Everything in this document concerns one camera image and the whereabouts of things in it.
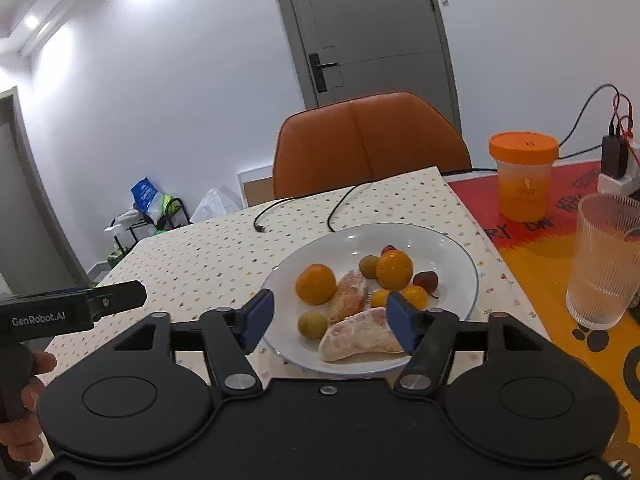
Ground small yellow orange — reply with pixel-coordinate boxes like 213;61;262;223
370;289;390;308
401;285;430;311

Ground large peeled pomelo segment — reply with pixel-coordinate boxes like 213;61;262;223
318;308;404;362

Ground large orange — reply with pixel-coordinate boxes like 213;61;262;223
375;249;413;290

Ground small peeled pomelo segment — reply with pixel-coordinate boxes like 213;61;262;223
328;270;369;325

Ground single orange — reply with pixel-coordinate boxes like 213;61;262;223
295;263;336;306

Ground red small plum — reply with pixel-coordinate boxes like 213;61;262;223
381;244;397;256

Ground person's left hand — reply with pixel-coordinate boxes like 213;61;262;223
0;350;56;464

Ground grey side door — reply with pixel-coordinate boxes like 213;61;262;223
1;88;89;295

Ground floral patterned tablecloth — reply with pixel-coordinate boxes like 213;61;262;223
49;168;542;382

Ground white ceramic plate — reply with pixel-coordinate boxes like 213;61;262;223
265;223;480;377

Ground clear plastic bag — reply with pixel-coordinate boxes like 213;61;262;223
190;186;244;223

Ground black metal shelf rack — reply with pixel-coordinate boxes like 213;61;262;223
104;195;191;268

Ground white framed cardboard panel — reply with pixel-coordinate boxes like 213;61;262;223
238;166;274;207

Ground colourful red yellow mat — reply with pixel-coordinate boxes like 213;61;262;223
447;162;639;479

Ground blue plastic bag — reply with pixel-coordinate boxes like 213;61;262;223
131;178;163;217

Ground orange leather chair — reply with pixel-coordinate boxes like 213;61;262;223
272;91;472;198

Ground orange lidded plastic cup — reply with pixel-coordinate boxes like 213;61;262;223
489;131;559;222

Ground ribbed clear glass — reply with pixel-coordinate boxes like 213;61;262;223
565;193;639;330

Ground white power strip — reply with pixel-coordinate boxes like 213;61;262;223
597;136;639;196

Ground black power adapter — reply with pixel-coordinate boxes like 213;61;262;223
601;136;628;179

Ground grey entrance door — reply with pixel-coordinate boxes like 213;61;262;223
278;0;461;127

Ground black usb cable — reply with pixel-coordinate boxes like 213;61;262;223
252;179;381;234

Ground black door handle lock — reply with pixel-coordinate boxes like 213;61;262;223
308;53;338;93

